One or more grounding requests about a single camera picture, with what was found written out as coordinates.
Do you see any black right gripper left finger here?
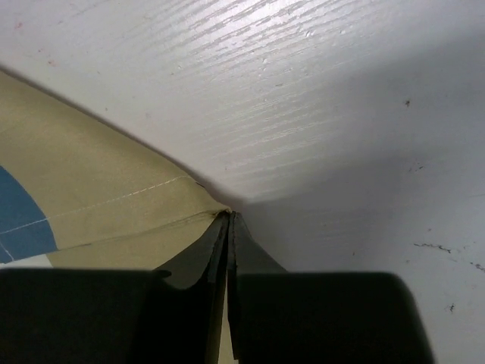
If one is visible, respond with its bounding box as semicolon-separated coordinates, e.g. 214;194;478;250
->
1;214;230;363

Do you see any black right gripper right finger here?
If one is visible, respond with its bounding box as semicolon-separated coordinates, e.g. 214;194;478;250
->
227;212;434;363

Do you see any blue and beige placemat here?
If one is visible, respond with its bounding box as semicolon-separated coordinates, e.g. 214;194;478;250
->
1;73;230;363

